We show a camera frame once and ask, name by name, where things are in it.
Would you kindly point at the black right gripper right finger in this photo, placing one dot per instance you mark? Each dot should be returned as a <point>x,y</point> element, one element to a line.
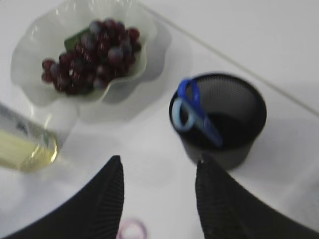
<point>228,211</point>

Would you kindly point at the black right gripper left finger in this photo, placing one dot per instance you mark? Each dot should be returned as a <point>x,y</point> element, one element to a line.
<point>92,213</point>

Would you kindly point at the yellow tea bottle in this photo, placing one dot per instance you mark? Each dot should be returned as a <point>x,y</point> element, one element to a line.
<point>24,145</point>

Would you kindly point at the blue scissors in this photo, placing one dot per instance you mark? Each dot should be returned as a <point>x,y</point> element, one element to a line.
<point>187,112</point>

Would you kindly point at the purple artificial grape bunch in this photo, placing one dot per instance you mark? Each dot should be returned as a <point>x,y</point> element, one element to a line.
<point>105,51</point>

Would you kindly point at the black mesh pen holder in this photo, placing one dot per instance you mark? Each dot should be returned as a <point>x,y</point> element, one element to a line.
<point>237,110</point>

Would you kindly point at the pale green wavy plate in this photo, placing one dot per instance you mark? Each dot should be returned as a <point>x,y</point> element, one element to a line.
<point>55,32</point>

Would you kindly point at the pink purple scissors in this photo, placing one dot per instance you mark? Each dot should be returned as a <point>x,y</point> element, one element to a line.
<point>132,228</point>

